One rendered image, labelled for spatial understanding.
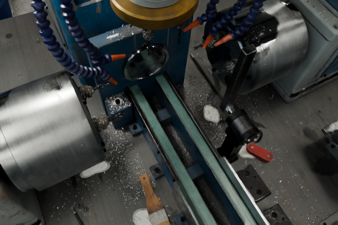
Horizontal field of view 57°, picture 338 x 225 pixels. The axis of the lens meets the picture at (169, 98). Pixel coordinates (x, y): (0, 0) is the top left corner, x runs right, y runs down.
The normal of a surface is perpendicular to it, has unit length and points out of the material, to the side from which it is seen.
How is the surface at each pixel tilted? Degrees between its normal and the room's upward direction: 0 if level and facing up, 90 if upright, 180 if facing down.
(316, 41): 90
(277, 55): 54
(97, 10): 90
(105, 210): 0
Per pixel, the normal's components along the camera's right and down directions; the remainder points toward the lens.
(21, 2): 0.04, -0.51
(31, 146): 0.33, 0.10
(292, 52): 0.42, 0.39
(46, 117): 0.18, -0.25
